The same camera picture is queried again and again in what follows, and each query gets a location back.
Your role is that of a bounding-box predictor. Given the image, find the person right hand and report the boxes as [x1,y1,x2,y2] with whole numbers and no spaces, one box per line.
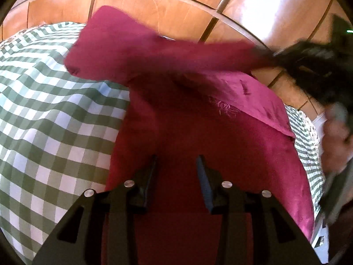
[321,104,352,175]

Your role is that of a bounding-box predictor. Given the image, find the dark red cloth garment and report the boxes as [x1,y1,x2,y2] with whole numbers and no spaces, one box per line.
[65,6,314,264]

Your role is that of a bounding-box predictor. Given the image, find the floral patterned bedding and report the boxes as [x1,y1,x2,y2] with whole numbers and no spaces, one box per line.
[308,119,321,145]

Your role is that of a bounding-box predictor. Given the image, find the green white checkered bedsheet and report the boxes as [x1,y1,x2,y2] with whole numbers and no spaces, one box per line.
[1,22,129,264]

